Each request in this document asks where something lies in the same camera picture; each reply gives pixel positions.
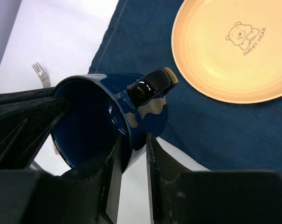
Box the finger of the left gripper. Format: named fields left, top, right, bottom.
left=0, top=88, right=71, bottom=170

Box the pink handled fork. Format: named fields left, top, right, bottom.
left=32, top=62, right=51, bottom=88

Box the dark blue mug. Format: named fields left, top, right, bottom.
left=52, top=67, right=178, bottom=169

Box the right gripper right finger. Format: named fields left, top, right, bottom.
left=146, top=133, right=282, bottom=224

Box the tan wooden plate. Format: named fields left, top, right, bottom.
left=172, top=0, right=282, bottom=104

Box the blue whale cloth placemat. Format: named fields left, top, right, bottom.
left=88, top=0, right=282, bottom=172

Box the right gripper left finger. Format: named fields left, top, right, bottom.
left=0, top=136, right=123, bottom=224

